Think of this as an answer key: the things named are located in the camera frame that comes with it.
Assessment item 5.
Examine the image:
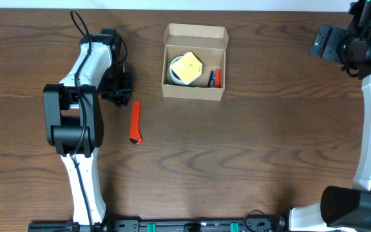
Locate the black teardrop glue bottle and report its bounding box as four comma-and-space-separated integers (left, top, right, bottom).
113, 97, 129, 108

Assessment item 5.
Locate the orange utility knife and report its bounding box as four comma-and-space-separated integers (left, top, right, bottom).
129, 101, 142, 145

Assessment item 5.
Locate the white tape roll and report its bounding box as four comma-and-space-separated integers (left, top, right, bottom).
169, 55, 192, 86

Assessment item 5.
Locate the yellow white square packet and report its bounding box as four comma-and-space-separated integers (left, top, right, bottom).
169, 51, 203, 86

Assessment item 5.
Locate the cardboard box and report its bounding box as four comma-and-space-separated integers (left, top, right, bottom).
162, 23, 229, 101

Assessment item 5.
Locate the small orange lighter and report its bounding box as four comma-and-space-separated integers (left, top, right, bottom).
214, 69, 221, 88

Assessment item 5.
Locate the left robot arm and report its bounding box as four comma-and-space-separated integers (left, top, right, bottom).
43, 28, 132, 230

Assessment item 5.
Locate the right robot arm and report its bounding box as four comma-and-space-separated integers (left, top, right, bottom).
277, 0, 371, 231

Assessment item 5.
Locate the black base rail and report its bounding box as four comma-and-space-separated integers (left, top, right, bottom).
28, 215, 288, 232

